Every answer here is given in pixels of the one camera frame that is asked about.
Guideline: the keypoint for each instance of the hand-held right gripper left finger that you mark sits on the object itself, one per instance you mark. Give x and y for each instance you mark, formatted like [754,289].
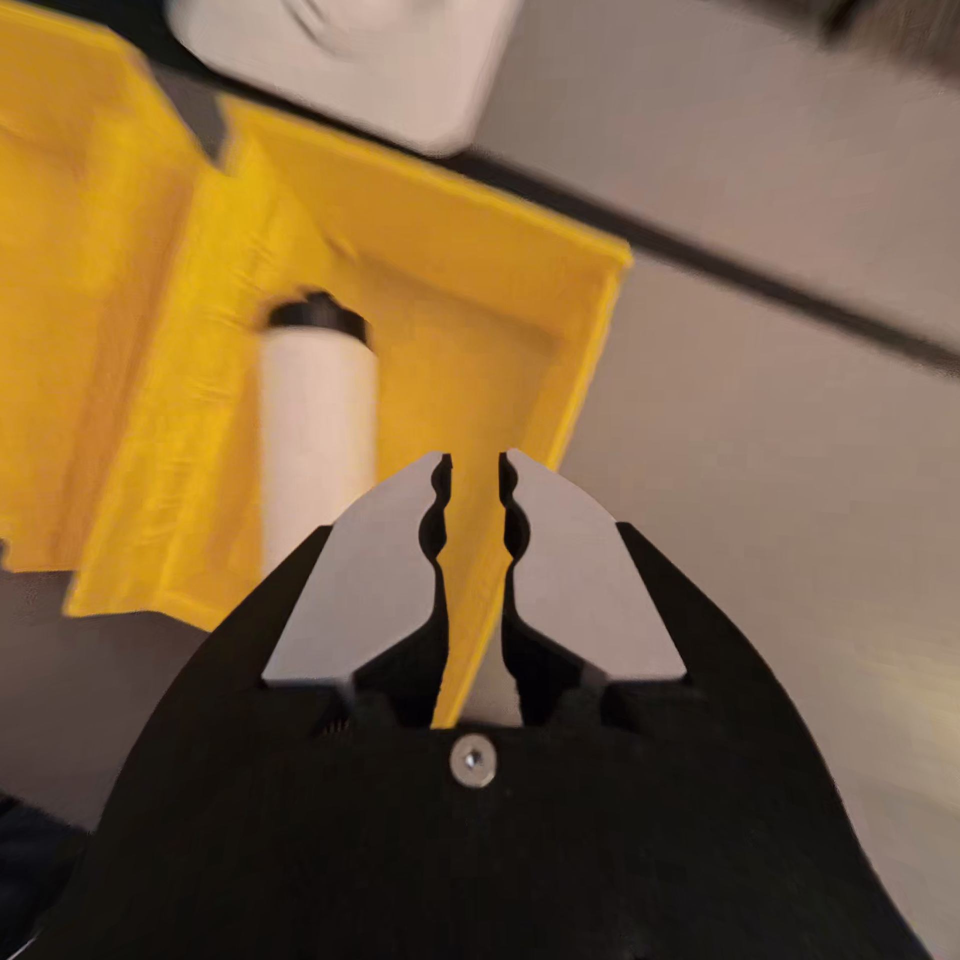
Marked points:
[360,600]

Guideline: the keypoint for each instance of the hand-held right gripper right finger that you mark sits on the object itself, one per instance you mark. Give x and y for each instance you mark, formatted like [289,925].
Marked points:
[585,600]

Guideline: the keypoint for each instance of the white plastic bottle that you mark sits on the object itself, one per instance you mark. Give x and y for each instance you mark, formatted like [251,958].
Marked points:
[315,420]

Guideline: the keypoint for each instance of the black bottle lid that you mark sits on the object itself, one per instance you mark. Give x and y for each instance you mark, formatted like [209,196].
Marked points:
[319,315]

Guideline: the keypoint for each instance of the yellow plastic bin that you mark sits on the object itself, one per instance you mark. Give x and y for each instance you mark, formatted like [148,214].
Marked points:
[450,300]
[75,300]

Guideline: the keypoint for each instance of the dark printed cloth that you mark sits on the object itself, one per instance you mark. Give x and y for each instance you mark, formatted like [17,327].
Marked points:
[30,862]

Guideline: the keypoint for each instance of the white stand base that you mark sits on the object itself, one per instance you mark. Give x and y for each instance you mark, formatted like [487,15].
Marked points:
[375,75]

